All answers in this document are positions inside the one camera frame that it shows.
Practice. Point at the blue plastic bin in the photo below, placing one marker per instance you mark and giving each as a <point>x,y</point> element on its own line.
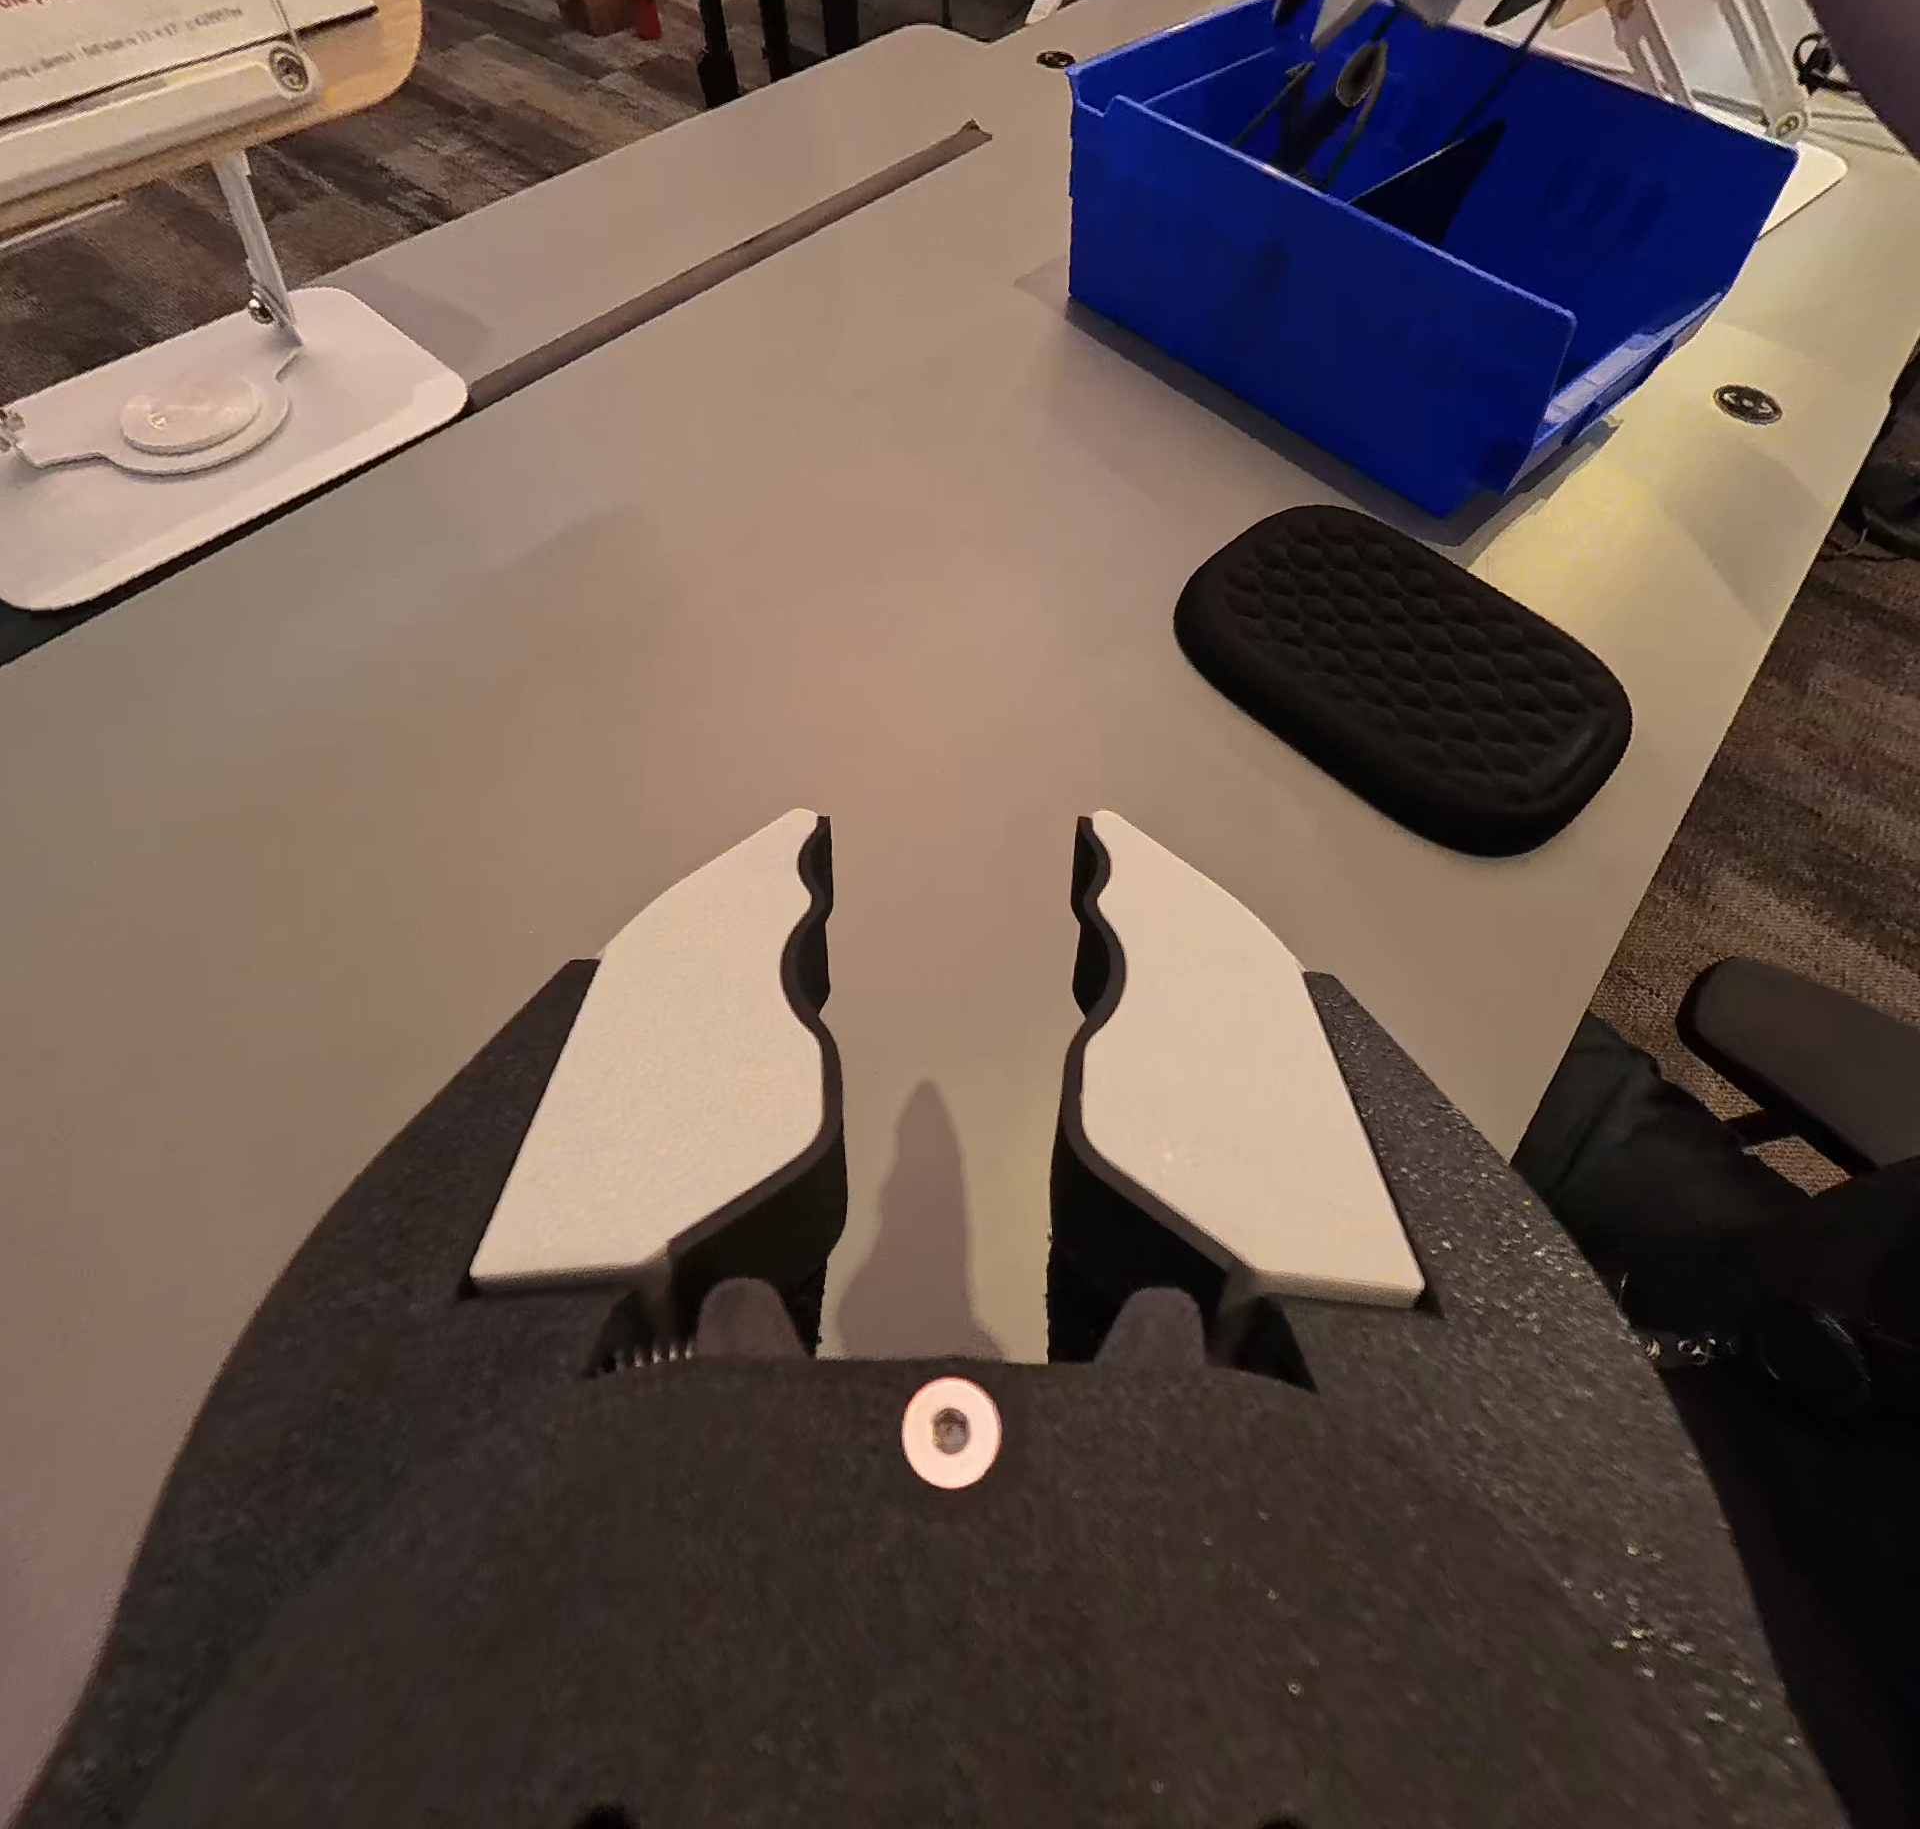
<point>1321,344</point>

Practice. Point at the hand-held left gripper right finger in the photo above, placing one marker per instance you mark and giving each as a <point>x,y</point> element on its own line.
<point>1230,1108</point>

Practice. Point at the white stand with wooden board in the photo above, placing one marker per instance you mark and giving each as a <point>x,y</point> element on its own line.
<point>1799,188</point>
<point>299,418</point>

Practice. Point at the black textured cushion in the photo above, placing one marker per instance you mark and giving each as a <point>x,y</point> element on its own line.
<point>1410,672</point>

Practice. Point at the person's dark trousers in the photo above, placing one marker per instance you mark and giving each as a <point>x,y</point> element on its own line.
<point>1723,1232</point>

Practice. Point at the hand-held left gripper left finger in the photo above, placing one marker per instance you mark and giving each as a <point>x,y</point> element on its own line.
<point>675,1093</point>

